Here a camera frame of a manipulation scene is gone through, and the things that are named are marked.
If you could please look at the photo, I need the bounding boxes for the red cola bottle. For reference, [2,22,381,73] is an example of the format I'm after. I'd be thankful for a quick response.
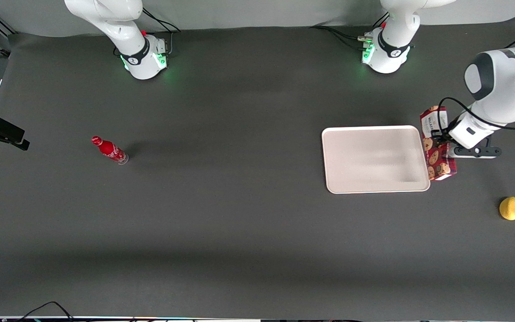
[91,136,129,165]

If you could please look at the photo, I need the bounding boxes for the black left arm base cables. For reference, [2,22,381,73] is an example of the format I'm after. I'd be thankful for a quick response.
[309,13,390,52]

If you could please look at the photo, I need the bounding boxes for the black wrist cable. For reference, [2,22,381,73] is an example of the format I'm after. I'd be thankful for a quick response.
[437,20,515,146]

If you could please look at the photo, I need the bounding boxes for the black clamp device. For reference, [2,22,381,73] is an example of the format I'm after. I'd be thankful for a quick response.
[0,110,30,152]

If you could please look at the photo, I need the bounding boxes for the black floor cable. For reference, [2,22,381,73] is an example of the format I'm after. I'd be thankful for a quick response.
[18,301,75,322]

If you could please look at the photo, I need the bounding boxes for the yellow lemon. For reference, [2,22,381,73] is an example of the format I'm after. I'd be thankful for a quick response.
[499,196,515,221]

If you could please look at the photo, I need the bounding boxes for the black arm base cables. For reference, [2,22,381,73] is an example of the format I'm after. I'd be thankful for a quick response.
[309,13,390,52]
[141,8,182,57]

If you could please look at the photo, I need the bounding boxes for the white plastic tray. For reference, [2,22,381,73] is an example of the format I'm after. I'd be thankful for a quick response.
[321,125,431,195]

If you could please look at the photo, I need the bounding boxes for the black right arm base cables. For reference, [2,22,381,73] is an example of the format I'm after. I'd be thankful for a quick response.
[141,8,182,57]

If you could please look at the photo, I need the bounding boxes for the red cookie box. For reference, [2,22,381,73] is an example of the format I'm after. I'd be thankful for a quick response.
[419,106,458,182]

